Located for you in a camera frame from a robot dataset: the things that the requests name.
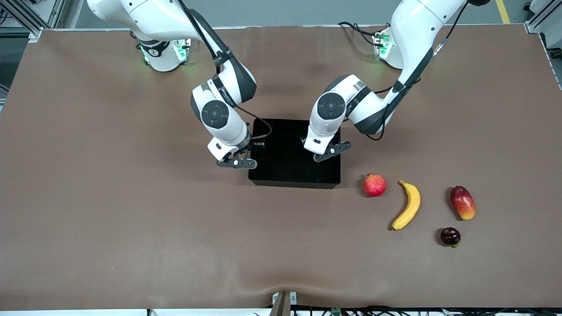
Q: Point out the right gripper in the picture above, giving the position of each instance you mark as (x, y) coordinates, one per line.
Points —
(253, 145)

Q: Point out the red yellow mango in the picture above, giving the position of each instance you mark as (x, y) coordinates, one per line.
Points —
(463, 204)

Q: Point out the red pomegranate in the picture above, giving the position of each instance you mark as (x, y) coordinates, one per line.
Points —
(374, 186)

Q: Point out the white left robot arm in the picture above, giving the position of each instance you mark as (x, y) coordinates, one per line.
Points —
(417, 26)

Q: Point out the black plastic box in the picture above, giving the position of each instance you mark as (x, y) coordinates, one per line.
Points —
(290, 171)

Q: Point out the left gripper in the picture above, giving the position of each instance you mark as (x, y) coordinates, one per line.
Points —
(336, 139)

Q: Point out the dark purple mangosteen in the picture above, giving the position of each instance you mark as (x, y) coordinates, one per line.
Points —
(450, 236)

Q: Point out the aluminium frame profile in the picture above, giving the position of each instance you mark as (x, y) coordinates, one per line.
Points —
(542, 17)
(26, 17)

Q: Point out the yellow banana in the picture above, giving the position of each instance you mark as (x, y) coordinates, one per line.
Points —
(412, 204)

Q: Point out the brown table cloth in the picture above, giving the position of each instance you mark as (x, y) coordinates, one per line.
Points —
(281, 254)

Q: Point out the grey metal clamp bracket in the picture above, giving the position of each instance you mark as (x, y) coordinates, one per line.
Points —
(283, 300)

